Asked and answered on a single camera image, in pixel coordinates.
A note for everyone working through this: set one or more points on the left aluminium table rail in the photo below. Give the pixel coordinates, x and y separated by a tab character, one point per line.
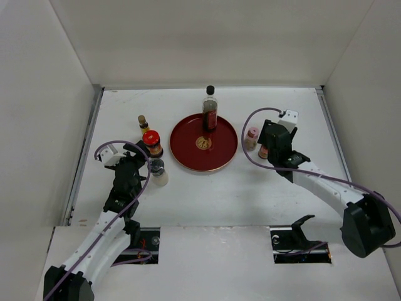
71	197

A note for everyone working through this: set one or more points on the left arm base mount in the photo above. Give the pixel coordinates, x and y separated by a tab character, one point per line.
142	251

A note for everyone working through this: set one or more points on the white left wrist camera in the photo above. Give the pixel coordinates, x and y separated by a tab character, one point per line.
109	156

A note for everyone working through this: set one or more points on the yellow cap red sauce bottle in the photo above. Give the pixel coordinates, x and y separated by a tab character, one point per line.
263	152

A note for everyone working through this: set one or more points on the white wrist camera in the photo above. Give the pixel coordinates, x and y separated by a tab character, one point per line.
289	119
109	156

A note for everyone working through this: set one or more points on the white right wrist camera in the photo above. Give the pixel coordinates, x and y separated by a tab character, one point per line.
289	119

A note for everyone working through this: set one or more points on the clear grinder with black top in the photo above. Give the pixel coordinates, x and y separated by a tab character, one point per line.
158	172

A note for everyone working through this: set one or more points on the aluminium table rail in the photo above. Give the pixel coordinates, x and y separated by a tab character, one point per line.
71	197
336	138
194	85

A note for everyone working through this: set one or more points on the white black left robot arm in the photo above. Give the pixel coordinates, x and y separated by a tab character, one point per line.
113	232

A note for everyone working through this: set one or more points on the yellow label gold cap bottle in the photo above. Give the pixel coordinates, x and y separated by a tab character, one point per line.
143	124

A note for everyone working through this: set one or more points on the red lid chili sauce jar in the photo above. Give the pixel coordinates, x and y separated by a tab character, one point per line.
152	141

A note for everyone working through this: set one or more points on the red round lacquer tray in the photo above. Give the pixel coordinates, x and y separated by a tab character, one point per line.
199	150

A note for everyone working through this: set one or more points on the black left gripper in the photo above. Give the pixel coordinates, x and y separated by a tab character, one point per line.
139	159

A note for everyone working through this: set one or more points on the right aluminium table rail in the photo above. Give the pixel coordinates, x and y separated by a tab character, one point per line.
336	138

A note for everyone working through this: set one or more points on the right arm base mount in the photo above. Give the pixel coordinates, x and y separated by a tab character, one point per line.
291	246

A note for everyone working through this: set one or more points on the tall dark bottle red label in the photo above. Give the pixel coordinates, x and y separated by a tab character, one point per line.
209	109

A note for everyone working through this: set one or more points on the pink lid spice jar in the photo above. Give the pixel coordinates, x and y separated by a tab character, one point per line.
251	138

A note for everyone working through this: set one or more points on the back aluminium table rail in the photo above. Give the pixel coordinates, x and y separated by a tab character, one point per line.
194	85

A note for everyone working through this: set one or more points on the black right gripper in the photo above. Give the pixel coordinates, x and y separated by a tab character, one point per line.
263	138

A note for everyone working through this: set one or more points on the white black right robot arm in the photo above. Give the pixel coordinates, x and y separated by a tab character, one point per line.
366	222

